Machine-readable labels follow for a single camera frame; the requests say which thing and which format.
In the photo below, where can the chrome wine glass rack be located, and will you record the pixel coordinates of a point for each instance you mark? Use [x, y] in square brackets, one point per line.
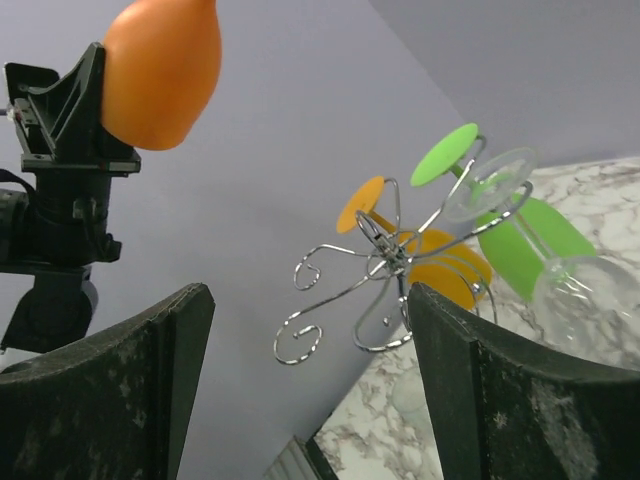
[407, 256]

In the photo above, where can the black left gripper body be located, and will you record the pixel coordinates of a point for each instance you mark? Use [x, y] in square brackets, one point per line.
[58, 224]

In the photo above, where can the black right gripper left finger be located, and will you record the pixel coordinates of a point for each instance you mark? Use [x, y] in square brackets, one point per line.
[114, 405]

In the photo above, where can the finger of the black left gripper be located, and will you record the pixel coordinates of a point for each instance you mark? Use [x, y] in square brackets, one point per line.
[58, 118]

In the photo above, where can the aluminium table edge rail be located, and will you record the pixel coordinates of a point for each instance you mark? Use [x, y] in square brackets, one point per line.
[308, 454]

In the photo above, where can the green wine glass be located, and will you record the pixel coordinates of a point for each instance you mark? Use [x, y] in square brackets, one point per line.
[516, 232]

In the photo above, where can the orange wine glass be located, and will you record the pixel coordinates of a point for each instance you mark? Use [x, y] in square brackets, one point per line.
[163, 60]
[432, 257]

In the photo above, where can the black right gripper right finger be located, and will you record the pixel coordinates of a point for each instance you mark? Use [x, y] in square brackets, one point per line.
[505, 407]

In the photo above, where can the clear wine glass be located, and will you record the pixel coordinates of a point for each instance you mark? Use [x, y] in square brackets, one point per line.
[583, 304]

